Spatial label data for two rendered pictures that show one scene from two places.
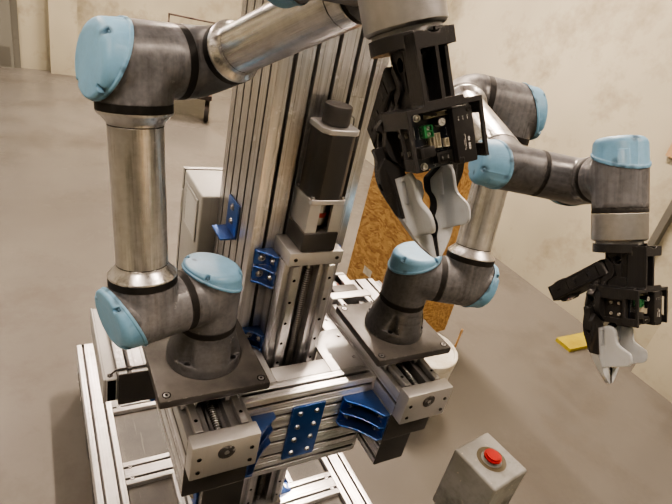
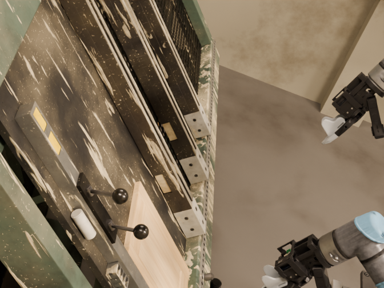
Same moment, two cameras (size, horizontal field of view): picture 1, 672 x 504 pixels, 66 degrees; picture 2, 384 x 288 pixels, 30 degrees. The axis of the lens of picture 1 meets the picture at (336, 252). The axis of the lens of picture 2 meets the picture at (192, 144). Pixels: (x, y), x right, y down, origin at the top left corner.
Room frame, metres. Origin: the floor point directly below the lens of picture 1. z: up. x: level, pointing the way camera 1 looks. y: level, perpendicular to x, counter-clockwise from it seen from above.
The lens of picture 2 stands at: (1.06, -1.69, 2.62)
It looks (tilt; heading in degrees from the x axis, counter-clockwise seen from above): 36 degrees down; 121
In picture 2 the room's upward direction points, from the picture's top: 22 degrees clockwise
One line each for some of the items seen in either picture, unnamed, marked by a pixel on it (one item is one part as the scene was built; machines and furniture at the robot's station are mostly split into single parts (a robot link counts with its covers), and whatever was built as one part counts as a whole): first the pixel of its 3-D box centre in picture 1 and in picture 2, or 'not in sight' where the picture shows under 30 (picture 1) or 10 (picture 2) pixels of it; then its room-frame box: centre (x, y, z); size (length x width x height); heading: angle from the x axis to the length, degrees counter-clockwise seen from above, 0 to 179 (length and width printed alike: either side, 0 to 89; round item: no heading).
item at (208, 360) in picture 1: (205, 336); not in sight; (0.85, 0.22, 1.09); 0.15 x 0.15 x 0.10
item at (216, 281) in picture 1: (207, 290); not in sight; (0.85, 0.23, 1.20); 0.13 x 0.12 x 0.14; 141
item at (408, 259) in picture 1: (413, 272); not in sight; (1.13, -0.20, 1.20); 0.13 x 0.12 x 0.14; 98
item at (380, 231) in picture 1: (416, 239); not in sight; (2.63, -0.42, 0.63); 0.50 x 0.42 x 1.25; 130
